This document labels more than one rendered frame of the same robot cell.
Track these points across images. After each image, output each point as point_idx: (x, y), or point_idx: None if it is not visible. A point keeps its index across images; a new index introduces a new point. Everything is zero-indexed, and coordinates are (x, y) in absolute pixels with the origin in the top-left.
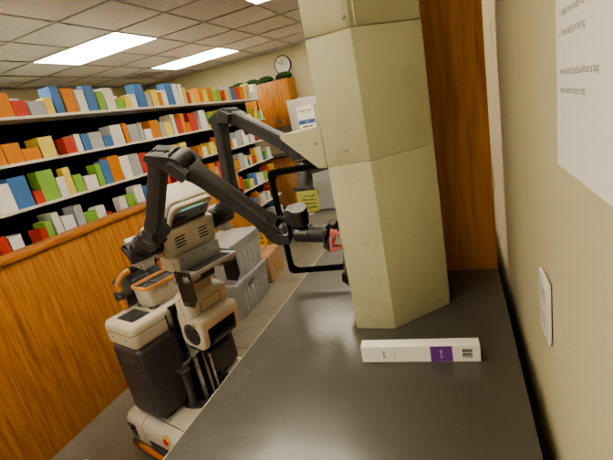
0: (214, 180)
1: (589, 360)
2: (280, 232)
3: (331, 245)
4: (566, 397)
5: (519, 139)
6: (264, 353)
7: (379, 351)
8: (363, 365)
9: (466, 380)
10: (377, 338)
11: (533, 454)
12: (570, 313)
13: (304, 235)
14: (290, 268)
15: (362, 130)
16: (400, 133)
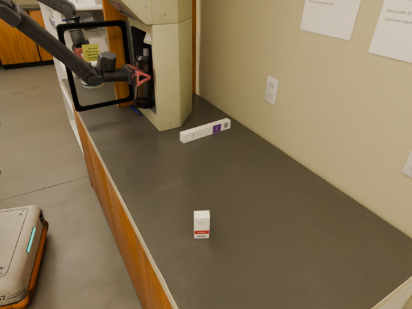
0: (41, 27)
1: (315, 95)
2: (95, 74)
3: (137, 81)
4: (288, 119)
5: (241, 19)
6: (118, 158)
7: (191, 135)
8: (185, 144)
9: (232, 135)
10: (176, 132)
11: (272, 146)
12: (299, 84)
13: (113, 76)
14: (77, 108)
15: (175, 2)
16: (185, 8)
